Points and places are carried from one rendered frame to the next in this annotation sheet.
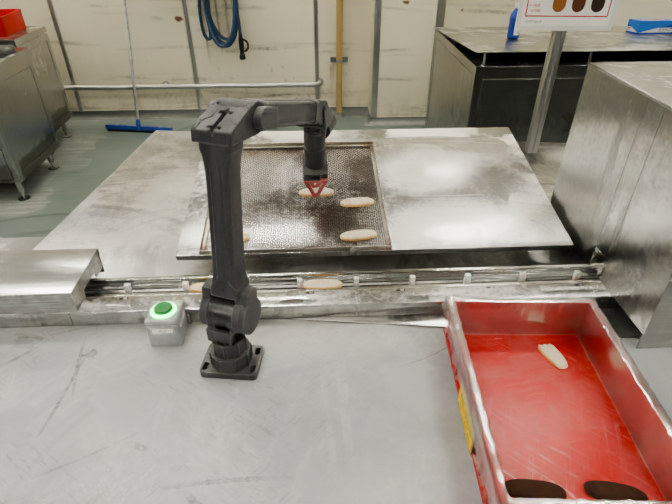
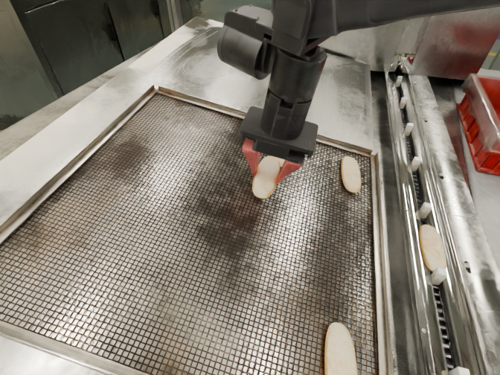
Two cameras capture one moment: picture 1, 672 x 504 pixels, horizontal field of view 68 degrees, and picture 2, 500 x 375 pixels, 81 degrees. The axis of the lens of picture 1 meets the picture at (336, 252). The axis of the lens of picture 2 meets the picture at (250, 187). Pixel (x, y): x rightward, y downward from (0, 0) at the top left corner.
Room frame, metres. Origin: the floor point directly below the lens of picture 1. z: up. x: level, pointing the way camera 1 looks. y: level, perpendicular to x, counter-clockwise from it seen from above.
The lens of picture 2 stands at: (1.18, 0.40, 1.28)
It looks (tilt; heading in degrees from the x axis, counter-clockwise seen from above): 45 degrees down; 288
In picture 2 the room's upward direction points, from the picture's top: straight up
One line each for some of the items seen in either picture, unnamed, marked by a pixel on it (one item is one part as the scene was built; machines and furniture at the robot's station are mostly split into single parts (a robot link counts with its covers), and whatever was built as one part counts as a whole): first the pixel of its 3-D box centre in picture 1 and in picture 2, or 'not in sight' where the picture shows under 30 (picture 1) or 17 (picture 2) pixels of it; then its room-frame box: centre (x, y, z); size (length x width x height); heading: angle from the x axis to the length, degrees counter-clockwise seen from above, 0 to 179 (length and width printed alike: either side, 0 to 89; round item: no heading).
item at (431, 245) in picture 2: (322, 283); (433, 246); (0.97, 0.03, 0.86); 0.10 x 0.04 x 0.01; 93
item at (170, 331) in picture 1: (168, 327); not in sight; (0.83, 0.38, 0.84); 0.08 x 0.08 x 0.11; 3
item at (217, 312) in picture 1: (228, 315); not in sight; (0.76, 0.22, 0.94); 0.09 x 0.05 x 0.10; 161
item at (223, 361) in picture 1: (230, 350); not in sight; (0.74, 0.22, 0.86); 0.12 x 0.09 x 0.08; 85
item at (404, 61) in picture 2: (598, 262); (402, 62); (1.01, -0.66, 0.89); 0.06 x 0.01 x 0.06; 3
